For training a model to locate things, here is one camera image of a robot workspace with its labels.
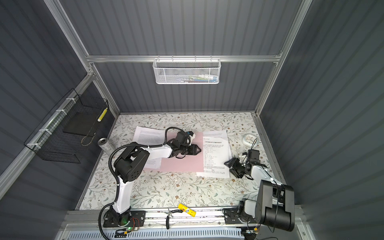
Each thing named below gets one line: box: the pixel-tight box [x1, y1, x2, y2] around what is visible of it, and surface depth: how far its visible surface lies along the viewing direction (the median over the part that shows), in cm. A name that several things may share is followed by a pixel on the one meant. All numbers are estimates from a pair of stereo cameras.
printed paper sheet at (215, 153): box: [196, 136, 230, 179], surface depth 98 cm
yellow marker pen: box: [177, 203, 197, 217], surface depth 76 cm
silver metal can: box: [97, 137, 116, 156], surface depth 89 cm
